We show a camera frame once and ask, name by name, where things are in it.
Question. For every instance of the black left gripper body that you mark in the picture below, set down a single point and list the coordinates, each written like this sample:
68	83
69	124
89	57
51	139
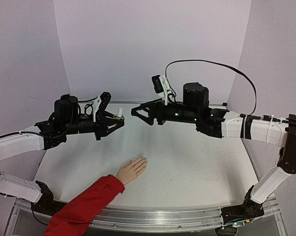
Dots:
98	126

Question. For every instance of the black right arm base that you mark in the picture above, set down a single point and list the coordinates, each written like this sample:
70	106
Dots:
248	210

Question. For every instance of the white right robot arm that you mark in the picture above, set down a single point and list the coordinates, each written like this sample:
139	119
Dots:
223	123

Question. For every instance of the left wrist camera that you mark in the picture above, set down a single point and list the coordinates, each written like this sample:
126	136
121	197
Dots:
99	105

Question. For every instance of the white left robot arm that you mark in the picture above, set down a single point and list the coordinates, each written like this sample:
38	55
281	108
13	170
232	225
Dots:
67	119

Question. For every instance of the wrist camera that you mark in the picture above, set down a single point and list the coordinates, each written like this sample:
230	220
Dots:
99	105
163	88

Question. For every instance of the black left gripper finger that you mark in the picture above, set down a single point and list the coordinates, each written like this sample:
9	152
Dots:
108	127
104	115

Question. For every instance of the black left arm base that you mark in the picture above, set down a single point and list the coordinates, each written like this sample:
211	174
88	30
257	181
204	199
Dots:
46	203

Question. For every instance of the yellow nail polish bottle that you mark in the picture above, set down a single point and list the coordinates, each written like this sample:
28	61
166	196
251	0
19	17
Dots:
119	118

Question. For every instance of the white nail polish cap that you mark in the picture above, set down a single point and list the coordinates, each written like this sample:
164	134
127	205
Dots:
120	111

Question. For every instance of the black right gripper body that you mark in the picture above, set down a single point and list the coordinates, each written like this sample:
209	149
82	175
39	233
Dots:
159	113

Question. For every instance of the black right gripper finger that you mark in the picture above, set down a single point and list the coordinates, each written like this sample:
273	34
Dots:
150	107
148	120

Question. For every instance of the red sleeved forearm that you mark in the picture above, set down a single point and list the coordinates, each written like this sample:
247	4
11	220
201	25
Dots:
74	218

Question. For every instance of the aluminium table edge rail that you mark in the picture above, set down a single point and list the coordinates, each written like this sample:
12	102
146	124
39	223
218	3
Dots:
25	222

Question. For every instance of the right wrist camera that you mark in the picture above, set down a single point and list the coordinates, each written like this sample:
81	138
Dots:
163	88

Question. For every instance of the mannequin hand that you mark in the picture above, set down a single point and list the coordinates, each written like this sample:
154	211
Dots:
131	170

